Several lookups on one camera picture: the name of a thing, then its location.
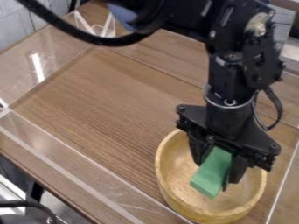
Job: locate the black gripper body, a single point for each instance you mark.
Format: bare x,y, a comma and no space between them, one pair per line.
241,134

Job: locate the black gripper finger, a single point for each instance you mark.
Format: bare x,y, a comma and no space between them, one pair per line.
237,169
201,144

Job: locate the green rectangular block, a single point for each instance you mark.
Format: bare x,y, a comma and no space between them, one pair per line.
209,179

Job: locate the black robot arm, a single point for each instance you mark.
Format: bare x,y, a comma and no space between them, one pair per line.
235,28

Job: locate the brown wooden bowl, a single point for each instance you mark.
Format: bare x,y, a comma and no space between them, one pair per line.
174,170

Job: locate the black table leg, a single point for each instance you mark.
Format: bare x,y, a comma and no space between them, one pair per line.
35,191

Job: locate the clear acrylic tray wall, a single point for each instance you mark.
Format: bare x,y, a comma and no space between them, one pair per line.
88,109

